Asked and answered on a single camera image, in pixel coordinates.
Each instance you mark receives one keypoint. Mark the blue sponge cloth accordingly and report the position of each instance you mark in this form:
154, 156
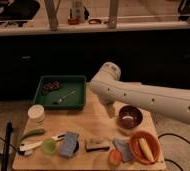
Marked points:
68, 144

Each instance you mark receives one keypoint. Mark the brown rectangular block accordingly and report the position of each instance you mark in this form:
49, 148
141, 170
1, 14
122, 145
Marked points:
95, 144

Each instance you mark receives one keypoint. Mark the small orange toy fruit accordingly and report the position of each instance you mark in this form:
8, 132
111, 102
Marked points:
115, 157

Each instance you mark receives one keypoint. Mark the dark grape bunch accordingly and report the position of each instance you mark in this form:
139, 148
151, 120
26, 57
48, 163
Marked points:
51, 86

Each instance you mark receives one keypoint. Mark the small green cup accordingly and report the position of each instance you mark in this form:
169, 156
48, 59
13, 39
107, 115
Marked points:
48, 146

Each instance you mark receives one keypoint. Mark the green plastic tray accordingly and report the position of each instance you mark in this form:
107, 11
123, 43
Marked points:
75, 101

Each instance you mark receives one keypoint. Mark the beige wooden gripper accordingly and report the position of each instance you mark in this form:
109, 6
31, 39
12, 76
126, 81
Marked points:
110, 110

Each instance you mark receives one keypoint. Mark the dark brown bowl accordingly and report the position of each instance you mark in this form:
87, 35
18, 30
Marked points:
129, 117

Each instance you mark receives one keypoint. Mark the yellow toy corn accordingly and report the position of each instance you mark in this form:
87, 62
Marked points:
146, 149

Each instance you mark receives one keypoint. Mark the black bag on shelf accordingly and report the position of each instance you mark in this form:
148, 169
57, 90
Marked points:
18, 12

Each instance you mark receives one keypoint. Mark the orange bowl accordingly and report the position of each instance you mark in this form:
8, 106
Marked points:
136, 150

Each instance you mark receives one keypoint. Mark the grey blue cloth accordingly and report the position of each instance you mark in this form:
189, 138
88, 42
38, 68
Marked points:
123, 147

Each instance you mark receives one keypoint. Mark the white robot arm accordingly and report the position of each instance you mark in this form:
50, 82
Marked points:
171, 102

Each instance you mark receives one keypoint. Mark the white bottle on shelf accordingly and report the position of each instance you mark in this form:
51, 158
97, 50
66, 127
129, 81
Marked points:
79, 11

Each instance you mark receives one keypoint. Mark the black plate under cloth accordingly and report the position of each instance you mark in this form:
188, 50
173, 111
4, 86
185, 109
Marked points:
76, 147

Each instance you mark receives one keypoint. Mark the black vertical pole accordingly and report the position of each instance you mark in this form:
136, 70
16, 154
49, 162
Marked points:
5, 158

